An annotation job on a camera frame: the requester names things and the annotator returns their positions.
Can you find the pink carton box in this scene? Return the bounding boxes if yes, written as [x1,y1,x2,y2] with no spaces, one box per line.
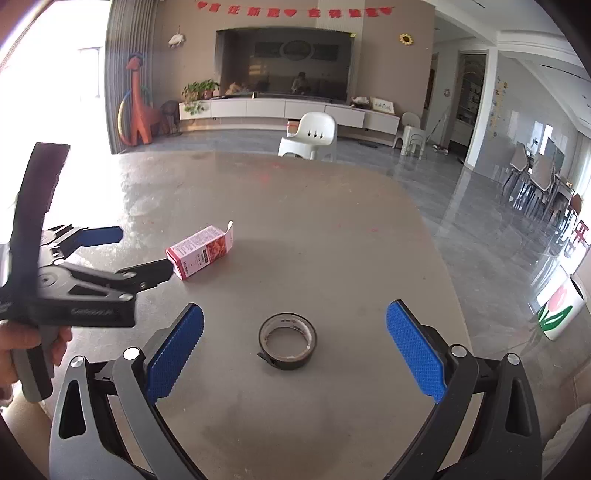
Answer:
[166,221,233,281]

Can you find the person left hand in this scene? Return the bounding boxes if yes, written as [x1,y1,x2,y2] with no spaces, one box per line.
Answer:
[0,320,73,406]

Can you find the beige sofa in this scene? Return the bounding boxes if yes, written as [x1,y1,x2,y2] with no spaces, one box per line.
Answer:
[542,404,590,480]

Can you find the tulip pattern round bin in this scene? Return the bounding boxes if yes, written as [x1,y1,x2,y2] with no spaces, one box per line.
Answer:
[537,275,587,341]

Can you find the orange dinosaur toy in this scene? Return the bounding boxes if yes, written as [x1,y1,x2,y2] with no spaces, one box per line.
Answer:
[117,53,162,147]

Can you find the black tape roll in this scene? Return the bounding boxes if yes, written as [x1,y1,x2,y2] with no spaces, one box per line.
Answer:
[257,313,318,371]

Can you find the green potted plant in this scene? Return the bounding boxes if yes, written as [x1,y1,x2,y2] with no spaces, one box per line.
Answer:
[181,79,221,115]

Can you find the grey curtain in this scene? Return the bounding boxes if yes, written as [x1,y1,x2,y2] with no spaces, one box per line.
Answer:
[104,0,160,156]

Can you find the white plastic kid chair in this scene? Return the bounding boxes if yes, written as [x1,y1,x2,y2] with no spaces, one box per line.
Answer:
[277,112,338,160]

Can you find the dining table with chairs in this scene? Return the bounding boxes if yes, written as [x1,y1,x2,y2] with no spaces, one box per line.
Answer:
[503,140,576,231]

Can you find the white tv cabinet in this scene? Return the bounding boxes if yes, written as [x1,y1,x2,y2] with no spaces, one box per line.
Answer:
[178,98,400,135]

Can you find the large black television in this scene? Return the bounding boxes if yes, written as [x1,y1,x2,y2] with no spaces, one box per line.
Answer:
[214,27,353,102]

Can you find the grey stacked stools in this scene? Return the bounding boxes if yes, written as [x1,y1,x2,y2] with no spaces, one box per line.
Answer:
[393,112,427,157]

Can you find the white framed sign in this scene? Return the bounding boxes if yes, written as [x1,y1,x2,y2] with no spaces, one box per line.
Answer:
[370,97,396,115]

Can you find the red paper banner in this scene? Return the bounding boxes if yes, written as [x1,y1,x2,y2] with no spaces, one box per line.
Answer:
[194,1,394,19]

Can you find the cloud wall decoration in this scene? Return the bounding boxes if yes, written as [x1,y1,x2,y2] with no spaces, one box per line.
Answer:
[168,33,185,49]

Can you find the sunflower wall decoration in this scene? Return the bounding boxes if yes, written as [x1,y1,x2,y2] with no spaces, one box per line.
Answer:
[399,34,414,46]

